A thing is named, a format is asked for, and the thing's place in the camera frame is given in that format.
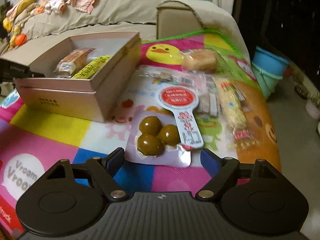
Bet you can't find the round packaged bun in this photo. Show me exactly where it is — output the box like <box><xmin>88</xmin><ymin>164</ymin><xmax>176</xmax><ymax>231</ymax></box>
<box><xmin>181</xmin><ymin>49</ymin><xmax>218</xmax><ymax>73</ymax></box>

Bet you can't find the yellow plush toy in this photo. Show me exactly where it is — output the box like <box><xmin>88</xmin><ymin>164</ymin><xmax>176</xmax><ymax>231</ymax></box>
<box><xmin>3</xmin><ymin>0</ymin><xmax>37</xmax><ymax>33</ymax></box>

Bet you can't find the beige sofa with cover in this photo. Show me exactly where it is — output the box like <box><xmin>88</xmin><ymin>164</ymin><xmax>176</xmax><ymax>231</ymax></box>
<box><xmin>1</xmin><ymin>0</ymin><xmax>249</xmax><ymax>64</ymax></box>

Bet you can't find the cracker bar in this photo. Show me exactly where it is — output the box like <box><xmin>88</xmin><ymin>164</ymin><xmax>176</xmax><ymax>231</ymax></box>
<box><xmin>214</xmin><ymin>77</ymin><xmax>252</xmax><ymax>140</ymax></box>

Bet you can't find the orange toy ball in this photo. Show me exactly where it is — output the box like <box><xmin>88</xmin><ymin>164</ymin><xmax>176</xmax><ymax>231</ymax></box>
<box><xmin>15</xmin><ymin>34</ymin><xmax>27</xmax><ymax>47</ymax></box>

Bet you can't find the blue plastic bucket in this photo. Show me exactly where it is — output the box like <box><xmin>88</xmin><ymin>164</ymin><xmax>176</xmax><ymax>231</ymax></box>
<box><xmin>251</xmin><ymin>46</ymin><xmax>289</xmax><ymax>100</ymax></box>

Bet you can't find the pile of baby clothes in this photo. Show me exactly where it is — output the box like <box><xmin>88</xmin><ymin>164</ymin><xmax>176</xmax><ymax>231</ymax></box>
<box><xmin>30</xmin><ymin>0</ymin><xmax>95</xmax><ymax>15</ymax></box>

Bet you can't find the packaged bread roll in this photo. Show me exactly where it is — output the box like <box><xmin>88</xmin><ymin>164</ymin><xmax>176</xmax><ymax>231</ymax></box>
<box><xmin>54</xmin><ymin>48</ymin><xmax>96</xmax><ymax>79</ymax></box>

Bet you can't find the clear barcode snack packet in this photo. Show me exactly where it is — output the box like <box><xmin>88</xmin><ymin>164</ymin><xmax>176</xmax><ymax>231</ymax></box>
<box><xmin>138</xmin><ymin>65</ymin><xmax>220</xmax><ymax>116</ymax></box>

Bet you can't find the yellow cheese snack pack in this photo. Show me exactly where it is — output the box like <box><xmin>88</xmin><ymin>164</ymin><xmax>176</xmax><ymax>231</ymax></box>
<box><xmin>71</xmin><ymin>55</ymin><xmax>111</xmax><ymax>80</ymax></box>

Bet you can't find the pink cardboard box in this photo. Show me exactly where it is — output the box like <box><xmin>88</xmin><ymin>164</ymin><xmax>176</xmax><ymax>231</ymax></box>
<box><xmin>1</xmin><ymin>31</ymin><xmax>141</xmax><ymax>122</ymax></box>

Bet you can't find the colourful play mat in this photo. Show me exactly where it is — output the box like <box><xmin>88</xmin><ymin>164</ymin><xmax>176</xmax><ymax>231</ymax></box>
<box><xmin>1</xmin><ymin>31</ymin><xmax>281</xmax><ymax>238</ymax></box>

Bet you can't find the green plum candy pack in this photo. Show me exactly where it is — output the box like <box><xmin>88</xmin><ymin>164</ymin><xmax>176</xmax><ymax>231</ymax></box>
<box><xmin>125</xmin><ymin>84</ymin><xmax>204</xmax><ymax>167</ymax></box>

